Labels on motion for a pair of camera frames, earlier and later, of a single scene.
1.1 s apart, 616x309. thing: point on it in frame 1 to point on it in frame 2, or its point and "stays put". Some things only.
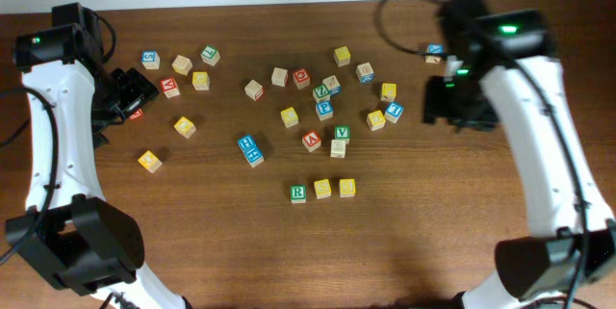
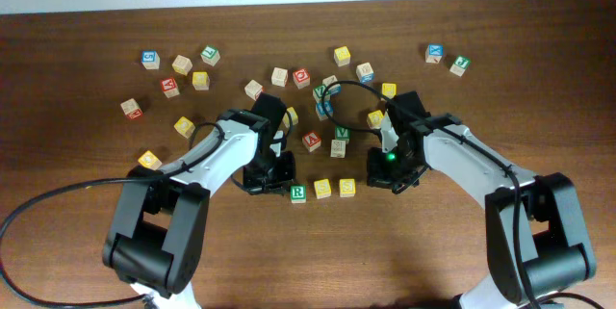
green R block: x=298 y=194 stays put
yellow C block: x=290 y=116 stays put
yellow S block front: x=322 y=189 stays put
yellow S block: x=346 y=187 stays put
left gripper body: x=125 y=94 to x=269 y=173
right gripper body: x=447 y=101 to x=392 y=167
